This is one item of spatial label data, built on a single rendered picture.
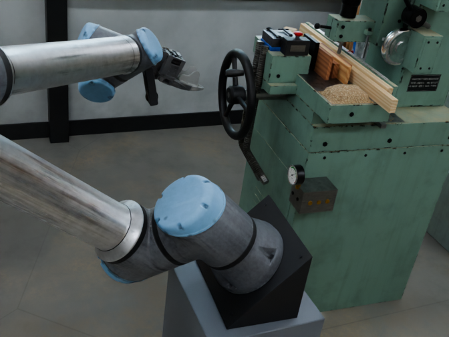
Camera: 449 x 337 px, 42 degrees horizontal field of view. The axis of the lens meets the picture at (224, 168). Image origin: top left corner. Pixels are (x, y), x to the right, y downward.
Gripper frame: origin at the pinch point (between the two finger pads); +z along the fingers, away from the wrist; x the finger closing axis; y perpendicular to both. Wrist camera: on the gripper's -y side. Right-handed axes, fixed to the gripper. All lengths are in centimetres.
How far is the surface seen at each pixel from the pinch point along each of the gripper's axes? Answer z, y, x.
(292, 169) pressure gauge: 32.7, -8.7, -15.4
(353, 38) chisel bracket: 43, 32, 6
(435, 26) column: 63, 47, -1
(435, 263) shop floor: 144, -38, 7
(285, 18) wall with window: 97, 14, 148
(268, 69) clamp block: 20.8, 12.2, 5.3
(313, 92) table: 30.7, 13.6, -7.4
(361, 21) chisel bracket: 43, 37, 6
